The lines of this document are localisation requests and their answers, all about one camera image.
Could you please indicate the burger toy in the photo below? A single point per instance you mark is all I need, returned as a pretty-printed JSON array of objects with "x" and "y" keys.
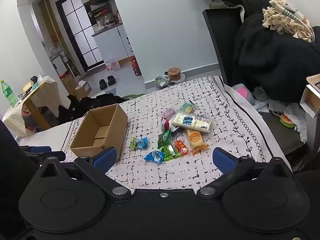
[{"x": 285, "y": 121}]

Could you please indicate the red white snack packet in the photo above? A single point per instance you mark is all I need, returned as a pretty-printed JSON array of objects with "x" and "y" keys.
[{"x": 165, "y": 125}]

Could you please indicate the green blue candy packet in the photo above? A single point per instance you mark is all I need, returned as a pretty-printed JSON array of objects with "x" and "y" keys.
[{"x": 138, "y": 144}]

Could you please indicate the patterned white table cloth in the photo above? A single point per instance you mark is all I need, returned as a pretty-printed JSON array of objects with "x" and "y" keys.
[{"x": 238, "y": 129}]

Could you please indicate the black slipper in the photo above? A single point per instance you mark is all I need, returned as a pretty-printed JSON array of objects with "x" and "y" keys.
[
  {"x": 111, "y": 80},
  {"x": 102, "y": 84}
]

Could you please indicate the purple cake packet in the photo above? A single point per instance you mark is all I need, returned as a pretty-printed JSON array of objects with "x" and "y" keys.
[{"x": 168, "y": 113}]

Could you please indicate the small floor cardboard box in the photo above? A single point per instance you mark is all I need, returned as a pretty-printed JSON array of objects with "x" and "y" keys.
[{"x": 82, "y": 90}]

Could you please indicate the dark green snack packet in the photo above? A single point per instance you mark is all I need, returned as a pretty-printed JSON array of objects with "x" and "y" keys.
[{"x": 164, "y": 139}]

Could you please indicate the black clothes on floor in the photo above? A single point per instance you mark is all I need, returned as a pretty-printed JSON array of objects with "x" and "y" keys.
[{"x": 78, "y": 108}]

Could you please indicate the beige fringed blanket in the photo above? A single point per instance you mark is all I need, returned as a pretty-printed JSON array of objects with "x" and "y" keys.
[{"x": 283, "y": 17}]

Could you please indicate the side table with cloth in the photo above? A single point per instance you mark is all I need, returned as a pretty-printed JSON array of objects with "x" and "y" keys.
[{"x": 46, "y": 94}]

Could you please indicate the black slipper right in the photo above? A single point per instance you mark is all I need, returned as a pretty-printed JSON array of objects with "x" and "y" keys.
[{"x": 111, "y": 80}]

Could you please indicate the orange snack packet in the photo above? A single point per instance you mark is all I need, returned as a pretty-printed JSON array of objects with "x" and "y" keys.
[{"x": 181, "y": 147}]

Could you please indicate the large cream cake pack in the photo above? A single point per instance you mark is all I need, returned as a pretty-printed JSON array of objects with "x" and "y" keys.
[{"x": 194, "y": 122}]

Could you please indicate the pink grey plush toy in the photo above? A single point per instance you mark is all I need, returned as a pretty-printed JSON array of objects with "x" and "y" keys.
[{"x": 245, "y": 93}]

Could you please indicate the blue snack packet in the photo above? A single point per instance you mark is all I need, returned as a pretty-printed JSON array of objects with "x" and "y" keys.
[{"x": 155, "y": 157}]

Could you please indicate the wooden lid jar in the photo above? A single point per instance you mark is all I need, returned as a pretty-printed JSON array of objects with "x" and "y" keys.
[{"x": 174, "y": 73}]

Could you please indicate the orange label rice cracker pack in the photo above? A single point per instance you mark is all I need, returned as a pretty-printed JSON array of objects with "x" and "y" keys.
[{"x": 196, "y": 141}]

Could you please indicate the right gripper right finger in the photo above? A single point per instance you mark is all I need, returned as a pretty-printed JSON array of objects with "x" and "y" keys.
[{"x": 233, "y": 171}]

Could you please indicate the pink plastic bag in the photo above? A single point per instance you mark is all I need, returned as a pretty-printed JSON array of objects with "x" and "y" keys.
[{"x": 112, "y": 65}]

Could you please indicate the teal band biscuit packet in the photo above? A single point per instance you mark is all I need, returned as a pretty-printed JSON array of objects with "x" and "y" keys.
[{"x": 189, "y": 108}]

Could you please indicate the glass jar on floor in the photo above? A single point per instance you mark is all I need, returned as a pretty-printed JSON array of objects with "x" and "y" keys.
[{"x": 162, "y": 81}]

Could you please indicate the black clothes pile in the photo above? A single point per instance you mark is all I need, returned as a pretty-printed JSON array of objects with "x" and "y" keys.
[{"x": 278, "y": 62}]

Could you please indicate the white drawer box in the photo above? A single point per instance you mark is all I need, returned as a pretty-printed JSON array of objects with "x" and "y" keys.
[{"x": 310, "y": 100}]

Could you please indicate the green soda bottle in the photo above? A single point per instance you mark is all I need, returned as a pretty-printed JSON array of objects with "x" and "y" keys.
[{"x": 8, "y": 93}]

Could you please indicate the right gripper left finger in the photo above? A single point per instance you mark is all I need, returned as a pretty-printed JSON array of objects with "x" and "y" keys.
[{"x": 94, "y": 169}]

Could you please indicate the black slipper left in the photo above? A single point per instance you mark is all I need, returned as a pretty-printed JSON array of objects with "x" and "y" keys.
[{"x": 102, "y": 84}]

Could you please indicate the light green snack packet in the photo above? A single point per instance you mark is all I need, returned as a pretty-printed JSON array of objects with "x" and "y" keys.
[{"x": 169, "y": 152}]

